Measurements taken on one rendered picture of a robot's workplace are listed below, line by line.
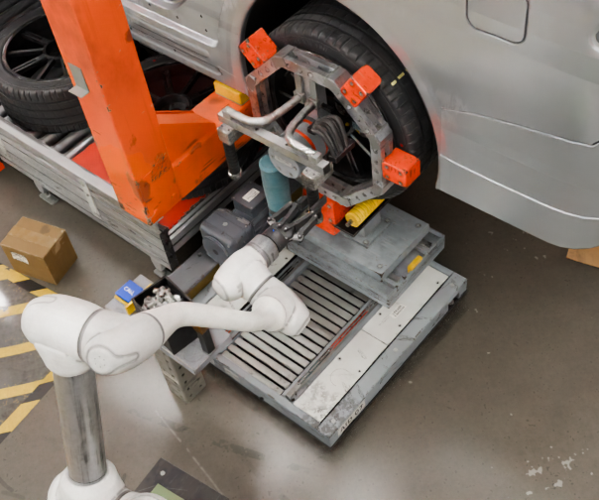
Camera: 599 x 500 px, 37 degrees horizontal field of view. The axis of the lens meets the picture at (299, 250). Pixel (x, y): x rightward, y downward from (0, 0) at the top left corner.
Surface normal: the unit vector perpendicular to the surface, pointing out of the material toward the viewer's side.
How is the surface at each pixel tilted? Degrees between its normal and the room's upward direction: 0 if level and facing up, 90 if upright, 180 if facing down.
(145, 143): 90
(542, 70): 90
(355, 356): 0
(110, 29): 90
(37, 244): 0
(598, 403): 0
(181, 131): 90
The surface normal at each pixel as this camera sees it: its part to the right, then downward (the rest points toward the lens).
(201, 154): 0.76, 0.44
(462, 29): -0.64, 0.63
